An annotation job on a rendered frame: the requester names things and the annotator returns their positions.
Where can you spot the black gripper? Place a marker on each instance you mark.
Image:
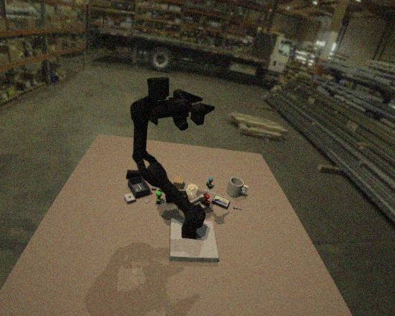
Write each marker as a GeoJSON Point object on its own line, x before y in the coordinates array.
{"type": "Point", "coordinates": [183, 103]}

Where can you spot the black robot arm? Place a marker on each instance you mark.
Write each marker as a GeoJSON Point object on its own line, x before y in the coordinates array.
{"type": "Point", "coordinates": [149, 109]}

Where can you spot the white ceramic mug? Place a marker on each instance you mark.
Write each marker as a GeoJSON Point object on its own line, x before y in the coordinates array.
{"type": "Point", "coordinates": [235, 187]}

